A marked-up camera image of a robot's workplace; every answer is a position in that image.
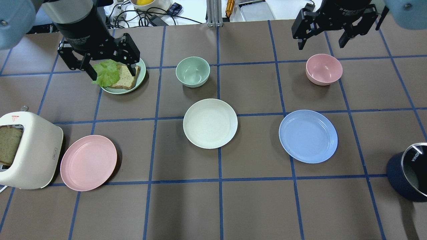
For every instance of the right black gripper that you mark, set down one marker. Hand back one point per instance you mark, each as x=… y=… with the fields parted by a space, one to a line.
x=347 y=13

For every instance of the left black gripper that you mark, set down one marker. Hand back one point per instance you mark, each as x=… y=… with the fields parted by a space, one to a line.
x=84 y=31

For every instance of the pink plate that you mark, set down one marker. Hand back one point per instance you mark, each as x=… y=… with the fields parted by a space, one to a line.
x=88 y=163

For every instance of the blue plate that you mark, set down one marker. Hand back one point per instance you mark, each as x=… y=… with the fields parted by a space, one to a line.
x=308 y=136

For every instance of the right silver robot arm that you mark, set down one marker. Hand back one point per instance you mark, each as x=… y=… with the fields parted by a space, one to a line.
x=408 y=14

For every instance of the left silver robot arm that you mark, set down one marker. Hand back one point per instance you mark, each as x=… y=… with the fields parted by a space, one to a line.
x=82 y=26

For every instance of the green lettuce leaf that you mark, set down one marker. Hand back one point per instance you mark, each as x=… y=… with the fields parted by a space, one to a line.
x=107 y=73

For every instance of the bread slice on plate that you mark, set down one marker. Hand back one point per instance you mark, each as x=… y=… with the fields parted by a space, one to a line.
x=126 y=79

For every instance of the pink bowl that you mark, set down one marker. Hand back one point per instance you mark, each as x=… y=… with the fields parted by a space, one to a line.
x=323 y=69

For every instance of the green plate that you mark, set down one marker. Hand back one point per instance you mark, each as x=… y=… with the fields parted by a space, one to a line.
x=139 y=81

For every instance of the beige bowl with fruit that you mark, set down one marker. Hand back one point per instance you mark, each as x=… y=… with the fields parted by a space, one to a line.
x=162 y=4

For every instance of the yellow toy fruit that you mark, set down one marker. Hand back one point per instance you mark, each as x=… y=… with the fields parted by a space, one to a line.
x=143 y=2

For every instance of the digital kitchen scale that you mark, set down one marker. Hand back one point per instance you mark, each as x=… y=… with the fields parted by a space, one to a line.
x=255 y=10

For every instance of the green bowl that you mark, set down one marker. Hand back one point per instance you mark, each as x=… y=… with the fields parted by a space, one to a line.
x=193 y=72

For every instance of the gold metal cylinder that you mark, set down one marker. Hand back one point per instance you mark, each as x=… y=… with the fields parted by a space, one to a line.
x=229 y=8

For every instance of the white toaster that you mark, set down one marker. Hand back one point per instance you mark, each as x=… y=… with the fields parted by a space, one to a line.
x=37 y=155

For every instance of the cream white plate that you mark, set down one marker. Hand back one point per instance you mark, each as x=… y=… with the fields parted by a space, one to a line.
x=210 y=123

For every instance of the bread slice in toaster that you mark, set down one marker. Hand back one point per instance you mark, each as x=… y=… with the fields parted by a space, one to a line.
x=9 y=142

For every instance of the dark blue saucepan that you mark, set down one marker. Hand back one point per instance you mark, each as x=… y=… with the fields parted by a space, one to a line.
x=407 y=172

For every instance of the aluminium frame post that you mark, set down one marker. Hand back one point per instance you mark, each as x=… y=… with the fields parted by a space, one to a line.
x=214 y=13

